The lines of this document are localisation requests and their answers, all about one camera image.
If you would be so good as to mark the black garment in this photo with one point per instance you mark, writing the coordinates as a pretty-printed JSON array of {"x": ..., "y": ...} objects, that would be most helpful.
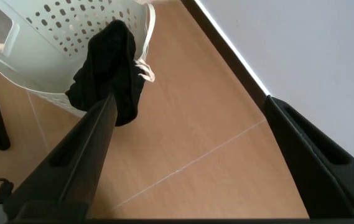
[{"x": 108, "y": 62}]

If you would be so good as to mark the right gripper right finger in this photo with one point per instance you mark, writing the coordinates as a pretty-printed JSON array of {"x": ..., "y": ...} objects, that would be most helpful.
[{"x": 319, "y": 183}]

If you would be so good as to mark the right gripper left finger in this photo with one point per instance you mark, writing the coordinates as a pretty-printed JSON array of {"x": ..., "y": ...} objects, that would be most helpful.
[{"x": 58, "y": 177}]

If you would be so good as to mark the white laundry basket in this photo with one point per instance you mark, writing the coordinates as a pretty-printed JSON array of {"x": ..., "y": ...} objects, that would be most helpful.
[{"x": 40, "y": 62}]

